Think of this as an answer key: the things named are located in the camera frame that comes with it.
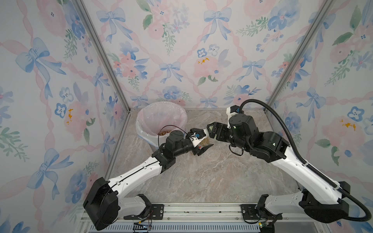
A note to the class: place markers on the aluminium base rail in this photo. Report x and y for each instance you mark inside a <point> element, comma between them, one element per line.
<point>213,218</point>

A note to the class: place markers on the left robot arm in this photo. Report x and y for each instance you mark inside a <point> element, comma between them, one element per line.
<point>107,199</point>

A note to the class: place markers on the right aluminium corner post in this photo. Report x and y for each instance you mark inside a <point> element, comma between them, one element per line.
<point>320,16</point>

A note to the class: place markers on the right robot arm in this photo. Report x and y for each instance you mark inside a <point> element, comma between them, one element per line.
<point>319,200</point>

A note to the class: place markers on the peanuts inside trash bin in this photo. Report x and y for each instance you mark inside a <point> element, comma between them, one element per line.
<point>163,133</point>

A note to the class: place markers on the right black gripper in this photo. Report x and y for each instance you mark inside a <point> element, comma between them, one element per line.
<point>220,135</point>

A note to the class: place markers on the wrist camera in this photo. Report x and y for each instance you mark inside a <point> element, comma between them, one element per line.
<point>196,136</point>
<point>231,111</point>

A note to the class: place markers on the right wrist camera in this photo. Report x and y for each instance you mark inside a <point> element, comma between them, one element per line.
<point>231,111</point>

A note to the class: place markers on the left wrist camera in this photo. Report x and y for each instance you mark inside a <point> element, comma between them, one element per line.
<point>196,136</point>

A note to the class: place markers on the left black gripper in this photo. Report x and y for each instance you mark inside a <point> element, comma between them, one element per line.
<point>195,151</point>

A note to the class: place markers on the left aluminium corner post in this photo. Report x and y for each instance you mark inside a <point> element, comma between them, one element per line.
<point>82,11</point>

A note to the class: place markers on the green lid jar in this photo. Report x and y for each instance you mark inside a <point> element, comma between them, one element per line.
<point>206,141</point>

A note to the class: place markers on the aluminium corner post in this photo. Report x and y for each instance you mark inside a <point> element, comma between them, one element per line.
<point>320,16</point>
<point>82,11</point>

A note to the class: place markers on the grey mesh trash bin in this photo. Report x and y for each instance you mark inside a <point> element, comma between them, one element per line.
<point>154,146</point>

